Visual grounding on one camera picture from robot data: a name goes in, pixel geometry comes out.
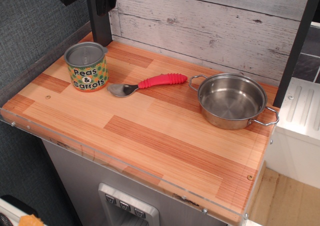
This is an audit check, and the black right vertical post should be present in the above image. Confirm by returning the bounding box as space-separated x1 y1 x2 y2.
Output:
273 0 320 108

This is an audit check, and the clear acrylic table edge guard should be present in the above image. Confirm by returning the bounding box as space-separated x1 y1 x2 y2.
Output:
1 103 273 225

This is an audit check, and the orange cloth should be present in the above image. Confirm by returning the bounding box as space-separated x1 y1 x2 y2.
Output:
18 214 45 226

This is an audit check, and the silver ice dispenser panel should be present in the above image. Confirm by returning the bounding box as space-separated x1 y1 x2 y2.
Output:
98 183 160 226

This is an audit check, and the stainless steel two-handled pan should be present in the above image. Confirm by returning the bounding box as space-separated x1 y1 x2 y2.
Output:
188 73 279 130

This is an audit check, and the peas and carrots toy can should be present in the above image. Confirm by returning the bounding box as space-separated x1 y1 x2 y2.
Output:
64 42 109 92

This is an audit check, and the grey toy fridge cabinet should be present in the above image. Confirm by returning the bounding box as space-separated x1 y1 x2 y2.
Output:
43 140 224 225

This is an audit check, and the white toy sink unit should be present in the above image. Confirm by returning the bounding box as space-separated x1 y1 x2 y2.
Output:
263 22 320 189

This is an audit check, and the white box with black hose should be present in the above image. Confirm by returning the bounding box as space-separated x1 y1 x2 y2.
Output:
0 195 39 225

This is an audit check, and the spoon with red handle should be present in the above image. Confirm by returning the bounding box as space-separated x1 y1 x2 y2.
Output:
107 73 188 97

